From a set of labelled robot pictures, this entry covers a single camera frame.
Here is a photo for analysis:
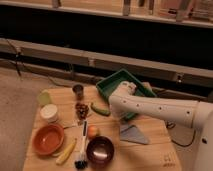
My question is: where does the red yellow apple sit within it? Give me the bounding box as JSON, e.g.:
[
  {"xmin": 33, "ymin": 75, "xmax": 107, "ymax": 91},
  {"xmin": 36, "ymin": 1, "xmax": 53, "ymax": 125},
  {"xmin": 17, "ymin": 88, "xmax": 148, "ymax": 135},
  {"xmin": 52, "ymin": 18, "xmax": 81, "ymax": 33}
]
[{"xmin": 87, "ymin": 125, "xmax": 100, "ymax": 139}]

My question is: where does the purple bowl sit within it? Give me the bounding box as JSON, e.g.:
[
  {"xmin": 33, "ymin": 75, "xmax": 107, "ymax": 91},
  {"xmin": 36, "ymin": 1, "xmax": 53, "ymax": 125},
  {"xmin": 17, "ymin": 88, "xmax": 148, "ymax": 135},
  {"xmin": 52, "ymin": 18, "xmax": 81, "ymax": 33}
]
[{"xmin": 86, "ymin": 136, "xmax": 114, "ymax": 167}]

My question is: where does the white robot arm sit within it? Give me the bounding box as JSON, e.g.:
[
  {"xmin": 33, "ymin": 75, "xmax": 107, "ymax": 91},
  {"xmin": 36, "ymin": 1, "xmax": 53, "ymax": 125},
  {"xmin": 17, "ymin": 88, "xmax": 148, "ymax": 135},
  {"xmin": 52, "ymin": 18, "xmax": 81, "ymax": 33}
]
[{"xmin": 108, "ymin": 81, "xmax": 213, "ymax": 171}]

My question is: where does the orange bowl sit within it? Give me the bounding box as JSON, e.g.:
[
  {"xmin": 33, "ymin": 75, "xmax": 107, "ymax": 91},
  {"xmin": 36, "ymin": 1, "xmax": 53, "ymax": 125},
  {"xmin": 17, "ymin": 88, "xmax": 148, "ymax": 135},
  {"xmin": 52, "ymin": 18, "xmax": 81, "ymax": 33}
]
[{"xmin": 32, "ymin": 124, "xmax": 65, "ymax": 156}]

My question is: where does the green plastic tray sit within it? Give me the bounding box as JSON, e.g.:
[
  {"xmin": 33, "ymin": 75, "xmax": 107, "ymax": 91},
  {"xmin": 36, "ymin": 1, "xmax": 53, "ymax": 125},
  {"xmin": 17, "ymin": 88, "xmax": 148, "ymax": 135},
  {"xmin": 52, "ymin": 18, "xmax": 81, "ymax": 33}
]
[{"xmin": 95, "ymin": 69, "xmax": 158, "ymax": 122}]

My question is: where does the metal cup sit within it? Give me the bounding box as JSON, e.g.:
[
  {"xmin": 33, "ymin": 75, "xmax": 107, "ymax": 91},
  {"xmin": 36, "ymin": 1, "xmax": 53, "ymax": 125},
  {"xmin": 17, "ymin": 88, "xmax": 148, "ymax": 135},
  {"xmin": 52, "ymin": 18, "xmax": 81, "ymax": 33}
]
[{"xmin": 72, "ymin": 84, "xmax": 84, "ymax": 100}]

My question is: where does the dark red grapes bunch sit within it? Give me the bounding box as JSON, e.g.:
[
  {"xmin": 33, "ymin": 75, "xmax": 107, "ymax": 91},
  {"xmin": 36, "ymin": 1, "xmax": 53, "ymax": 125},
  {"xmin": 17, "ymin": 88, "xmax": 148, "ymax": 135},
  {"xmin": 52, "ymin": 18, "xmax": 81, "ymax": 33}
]
[{"xmin": 75, "ymin": 103, "xmax": 89, "ymax": 120}]

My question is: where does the grey cloth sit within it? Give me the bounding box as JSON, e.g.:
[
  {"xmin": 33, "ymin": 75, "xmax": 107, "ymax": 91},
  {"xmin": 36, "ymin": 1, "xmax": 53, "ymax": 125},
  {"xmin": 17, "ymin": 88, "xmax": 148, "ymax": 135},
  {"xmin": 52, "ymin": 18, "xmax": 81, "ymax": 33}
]
[{"xmin": 119, "ymin": 123, "xmax": 150, "ymax": 145}]

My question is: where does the white round container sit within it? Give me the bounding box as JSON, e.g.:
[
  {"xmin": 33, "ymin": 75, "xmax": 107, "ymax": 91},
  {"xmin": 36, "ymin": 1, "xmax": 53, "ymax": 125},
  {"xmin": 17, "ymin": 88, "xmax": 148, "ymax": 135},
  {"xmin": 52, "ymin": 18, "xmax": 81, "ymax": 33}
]
[{"xmin": 40, "ymin": 104, "xmax": 58, "ymax": 123}]

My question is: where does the white black brush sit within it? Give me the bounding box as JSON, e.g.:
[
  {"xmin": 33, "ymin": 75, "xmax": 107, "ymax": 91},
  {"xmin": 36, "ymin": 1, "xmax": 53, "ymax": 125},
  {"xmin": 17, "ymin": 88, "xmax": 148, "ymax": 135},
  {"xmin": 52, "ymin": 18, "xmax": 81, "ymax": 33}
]
[{"xmin": 74, "ymin": 121, "xmax": 87, "ymax": 170}]

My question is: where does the yellow banana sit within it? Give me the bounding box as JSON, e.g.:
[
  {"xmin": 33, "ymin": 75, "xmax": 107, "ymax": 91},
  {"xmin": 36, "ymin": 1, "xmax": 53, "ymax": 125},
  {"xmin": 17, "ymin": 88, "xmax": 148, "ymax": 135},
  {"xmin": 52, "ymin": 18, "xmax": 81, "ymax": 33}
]
[{"xmin": 55, "ymin": 138, "xmax": 77, "ymax": 165}]

